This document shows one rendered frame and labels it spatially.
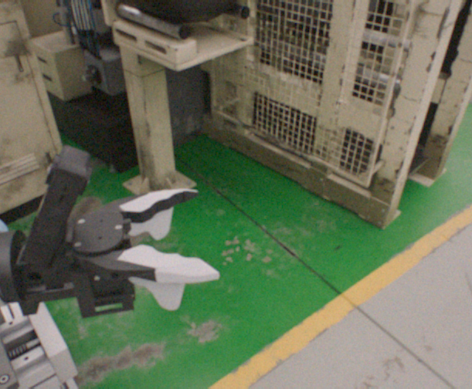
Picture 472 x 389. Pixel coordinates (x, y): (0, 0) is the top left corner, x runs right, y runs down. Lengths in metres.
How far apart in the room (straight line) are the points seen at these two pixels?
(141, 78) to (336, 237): 1.08
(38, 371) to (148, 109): 1.33
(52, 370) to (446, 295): 1.47
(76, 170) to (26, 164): 1.76
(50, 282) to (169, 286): 0.13
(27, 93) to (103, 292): 1.62
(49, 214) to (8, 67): 1.58
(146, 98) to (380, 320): 1.28
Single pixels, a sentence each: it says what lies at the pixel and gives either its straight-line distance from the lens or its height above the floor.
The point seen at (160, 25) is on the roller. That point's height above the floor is 0.91.
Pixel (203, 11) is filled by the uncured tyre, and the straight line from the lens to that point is 1.54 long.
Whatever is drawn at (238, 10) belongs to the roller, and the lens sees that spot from 1.68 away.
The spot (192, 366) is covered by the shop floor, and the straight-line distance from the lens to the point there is 1.60.
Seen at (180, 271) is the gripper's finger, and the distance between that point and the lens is 0.40.
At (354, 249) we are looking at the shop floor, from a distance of 1.99.
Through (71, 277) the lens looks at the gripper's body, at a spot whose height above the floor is 1.05.
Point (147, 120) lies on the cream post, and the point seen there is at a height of 0.42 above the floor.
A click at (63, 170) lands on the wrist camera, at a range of 0.40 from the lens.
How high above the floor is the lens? 1.37
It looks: 39 degrees down
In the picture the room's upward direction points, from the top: straight up
